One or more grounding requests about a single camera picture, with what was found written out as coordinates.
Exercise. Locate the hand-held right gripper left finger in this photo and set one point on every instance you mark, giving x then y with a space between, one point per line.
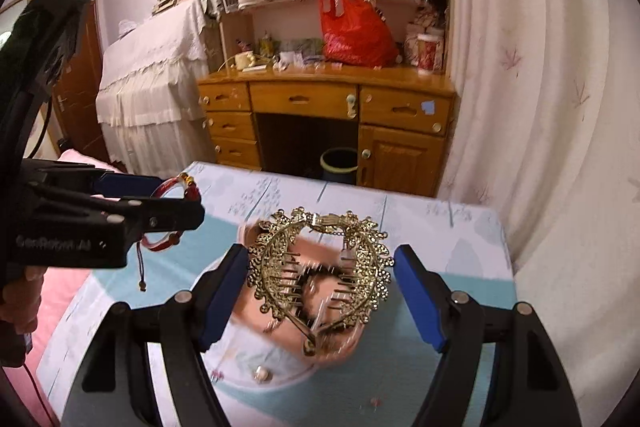
222 297

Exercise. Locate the small gold round charm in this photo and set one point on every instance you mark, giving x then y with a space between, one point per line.
262 374

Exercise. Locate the white cloth covered furniture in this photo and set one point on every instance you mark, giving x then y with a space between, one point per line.
150 82

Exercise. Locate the red plastic bag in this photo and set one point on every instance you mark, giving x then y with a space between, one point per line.
355 32

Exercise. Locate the brown wooden door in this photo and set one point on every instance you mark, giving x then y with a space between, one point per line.
80 97

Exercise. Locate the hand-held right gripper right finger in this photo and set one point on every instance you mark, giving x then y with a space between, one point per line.
422 302

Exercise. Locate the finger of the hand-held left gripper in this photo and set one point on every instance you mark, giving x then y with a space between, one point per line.
160 217
130 184

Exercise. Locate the patterned paper cup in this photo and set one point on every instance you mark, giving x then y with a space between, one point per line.
430 54

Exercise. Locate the person's left hand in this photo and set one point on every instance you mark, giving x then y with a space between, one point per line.
20 297

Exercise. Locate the wooden desk with hutch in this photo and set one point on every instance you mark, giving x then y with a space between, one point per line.
300 99

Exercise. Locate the tree print tablecloth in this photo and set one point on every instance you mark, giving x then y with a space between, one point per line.
450 227

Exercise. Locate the pink blanket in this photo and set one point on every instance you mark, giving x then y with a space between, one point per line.
60 297

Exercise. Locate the white leaf print curtain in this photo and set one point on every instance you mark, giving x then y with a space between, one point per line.
550 107

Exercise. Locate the floral gift bag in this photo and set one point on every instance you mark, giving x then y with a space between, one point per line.
425 19

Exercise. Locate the gold hair comb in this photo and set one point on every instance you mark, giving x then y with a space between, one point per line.
262 257

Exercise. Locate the dark waste bin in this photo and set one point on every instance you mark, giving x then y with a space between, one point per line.
339 167

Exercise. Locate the round floral placemat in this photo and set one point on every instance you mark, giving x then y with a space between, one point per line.
240 367

